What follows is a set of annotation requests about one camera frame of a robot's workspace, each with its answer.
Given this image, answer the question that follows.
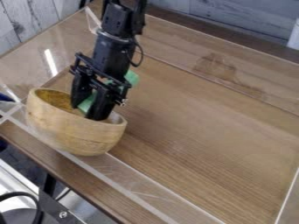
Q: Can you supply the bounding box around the black table leg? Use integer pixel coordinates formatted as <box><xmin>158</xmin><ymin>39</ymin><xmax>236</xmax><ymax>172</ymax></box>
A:
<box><xmin>42</xmin><ymin>174</ymin><xmax>57</xmax><ymax>197</ymax></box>

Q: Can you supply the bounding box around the black cable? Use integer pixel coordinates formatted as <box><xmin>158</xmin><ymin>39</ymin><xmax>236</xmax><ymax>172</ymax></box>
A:
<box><xmin>0</xmin><ymin>191</ymin><xmax>44</xmax><ymax>224</ymax></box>

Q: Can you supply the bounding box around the green block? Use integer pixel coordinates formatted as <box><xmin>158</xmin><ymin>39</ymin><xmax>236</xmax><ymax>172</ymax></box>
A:
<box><xmin>77</xmin><ymin>70</ymin><xmax>138</xmax><ymax>115</ymax></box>

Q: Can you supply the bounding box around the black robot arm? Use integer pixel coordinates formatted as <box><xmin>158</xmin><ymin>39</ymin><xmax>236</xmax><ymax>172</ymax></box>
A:
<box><xmin>69</xmin><ymin>0</ymin><xmax>146</xmax><ymax>121</ymax></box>

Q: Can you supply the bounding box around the black metal bracket with screw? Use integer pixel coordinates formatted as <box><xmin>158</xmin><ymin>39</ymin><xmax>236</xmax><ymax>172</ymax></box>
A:
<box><xmin>38</xmin><ymin>191</ymin><xmax>86</xmax><ymax>224</ymax></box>

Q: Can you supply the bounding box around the brown wooden bowl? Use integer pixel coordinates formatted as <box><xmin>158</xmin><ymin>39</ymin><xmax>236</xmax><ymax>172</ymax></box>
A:
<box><xmin>25</xmin><ymin>87</ymin><xmax>126</xmax><ymax>157</ymax></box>

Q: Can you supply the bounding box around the clear acrylic corner bracket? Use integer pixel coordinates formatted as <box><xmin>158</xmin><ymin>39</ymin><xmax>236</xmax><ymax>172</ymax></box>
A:
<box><xmin>84</xmin><ymin>7</ymin><xmax>101</xmax><ymax>34</ymax></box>

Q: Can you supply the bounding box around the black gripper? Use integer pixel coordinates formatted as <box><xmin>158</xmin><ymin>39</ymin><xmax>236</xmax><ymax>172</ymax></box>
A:
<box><xmin>69</xmin><ymin>31</ymin><xmax>132</xmax><ymax>121</ymax></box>

